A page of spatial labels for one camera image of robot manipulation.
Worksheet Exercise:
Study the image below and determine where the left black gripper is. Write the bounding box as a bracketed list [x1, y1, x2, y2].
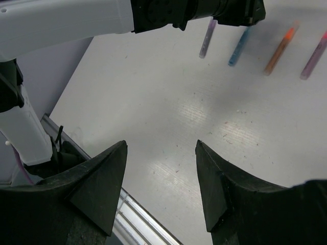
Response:
[186, 0, 266, 27]

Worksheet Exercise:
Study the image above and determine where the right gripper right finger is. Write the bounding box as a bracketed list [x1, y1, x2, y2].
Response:
[195, 141, 326, 244]

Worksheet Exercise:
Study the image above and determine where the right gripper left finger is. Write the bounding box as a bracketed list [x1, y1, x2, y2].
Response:
[1, 140, 127, 244]

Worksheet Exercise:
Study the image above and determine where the purple pen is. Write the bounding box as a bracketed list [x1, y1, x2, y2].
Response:
[199, 18, 217, 59]

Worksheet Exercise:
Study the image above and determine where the blue pen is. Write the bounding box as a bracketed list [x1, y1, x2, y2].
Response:
[228, 27, 252, 67]

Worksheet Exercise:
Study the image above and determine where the orange pen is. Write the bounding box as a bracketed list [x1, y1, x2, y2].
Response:
[264, 21, 299, 76]

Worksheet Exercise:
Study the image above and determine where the pink pen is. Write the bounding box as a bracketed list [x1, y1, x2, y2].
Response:
[300, 32, 326, 80]

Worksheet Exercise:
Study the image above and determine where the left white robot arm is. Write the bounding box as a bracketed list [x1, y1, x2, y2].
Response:
[1, 0, 266, 166]

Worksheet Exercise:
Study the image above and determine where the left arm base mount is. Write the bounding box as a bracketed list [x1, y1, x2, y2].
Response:
[23, 126, 86, 179]

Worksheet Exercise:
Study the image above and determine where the aluminium rail frame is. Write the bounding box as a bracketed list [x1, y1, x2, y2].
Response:
[0, 113, 184, 245]

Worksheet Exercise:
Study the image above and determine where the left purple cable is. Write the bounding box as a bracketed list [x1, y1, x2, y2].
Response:
[12, 148, 35, 186]

